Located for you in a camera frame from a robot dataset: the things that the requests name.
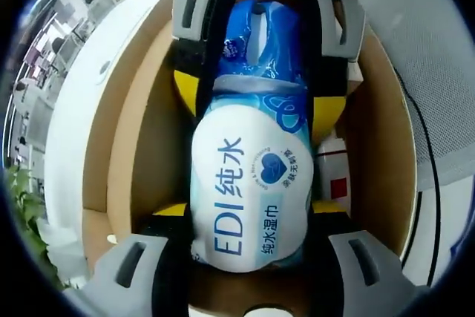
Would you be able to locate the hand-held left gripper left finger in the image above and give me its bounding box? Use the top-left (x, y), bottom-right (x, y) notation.
top-left (79, 201), bottom-right (203, 317)

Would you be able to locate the brown cardboard shoe box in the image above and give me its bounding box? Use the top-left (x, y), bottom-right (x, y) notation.
top-left (79, 0), bottom-right (416, 317)

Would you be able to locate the black cable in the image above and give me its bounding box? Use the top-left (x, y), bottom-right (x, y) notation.
top-left (393, 60), bottom-right (442, 288)

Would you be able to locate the soft wet wipes pack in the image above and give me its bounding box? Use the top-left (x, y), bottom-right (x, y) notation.
top-left (187, 0), bottom-right (316, 273)

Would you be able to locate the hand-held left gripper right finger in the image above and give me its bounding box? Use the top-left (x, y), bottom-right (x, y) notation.
top-left (296, 200), bottom-right (420, 317)

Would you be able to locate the potted green plant white pot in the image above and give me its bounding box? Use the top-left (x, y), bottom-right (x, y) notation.
top-left (5, 164), bottom-right (75, 290)

